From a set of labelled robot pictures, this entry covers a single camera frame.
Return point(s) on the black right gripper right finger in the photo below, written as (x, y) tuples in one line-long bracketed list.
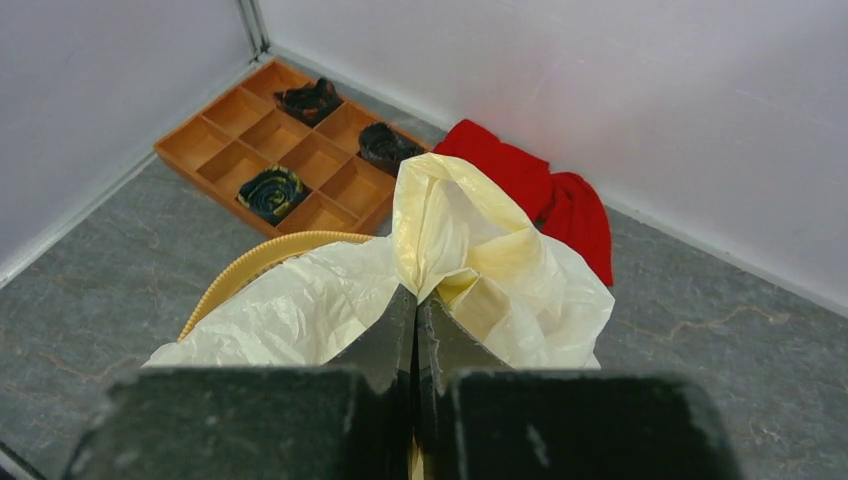
[(457, 409)]

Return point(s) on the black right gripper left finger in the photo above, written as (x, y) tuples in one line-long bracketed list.
[(370, 398)]

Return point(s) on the pale yellow plastic trash bag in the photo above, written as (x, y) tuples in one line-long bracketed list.
[(528, 298)]

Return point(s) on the yellow mesh trash bin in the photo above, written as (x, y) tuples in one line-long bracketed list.
[(255, 262)]

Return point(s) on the red cloth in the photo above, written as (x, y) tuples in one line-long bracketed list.
[(564, 204)]

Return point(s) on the black green rolled item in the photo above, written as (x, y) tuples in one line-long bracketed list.
[(273, 194)]

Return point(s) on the black rolled item back right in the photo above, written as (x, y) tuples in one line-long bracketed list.
[(385, 149)]

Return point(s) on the orange wooden compartment tray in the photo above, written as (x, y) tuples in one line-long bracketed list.
[(243, 132)]

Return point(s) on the black rolled item back left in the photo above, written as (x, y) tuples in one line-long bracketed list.
[(311, 103)]

